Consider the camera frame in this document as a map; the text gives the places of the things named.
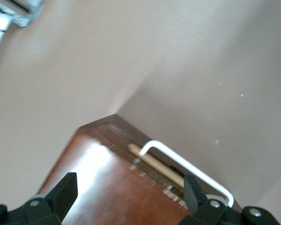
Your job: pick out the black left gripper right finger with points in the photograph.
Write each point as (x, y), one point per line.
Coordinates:
(192, 194)

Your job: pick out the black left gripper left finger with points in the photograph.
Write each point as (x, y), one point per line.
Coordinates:
(63, 194)

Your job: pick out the dark red wooden cabinet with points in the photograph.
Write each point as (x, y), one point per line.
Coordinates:
(119, 187)

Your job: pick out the grey metal table bracket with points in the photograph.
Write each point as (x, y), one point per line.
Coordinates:
(30, 14)

